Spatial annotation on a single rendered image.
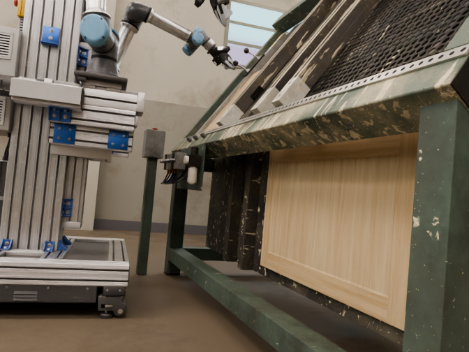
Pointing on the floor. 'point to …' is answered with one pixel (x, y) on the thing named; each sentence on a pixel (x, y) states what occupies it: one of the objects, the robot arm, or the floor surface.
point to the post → (146, 216)
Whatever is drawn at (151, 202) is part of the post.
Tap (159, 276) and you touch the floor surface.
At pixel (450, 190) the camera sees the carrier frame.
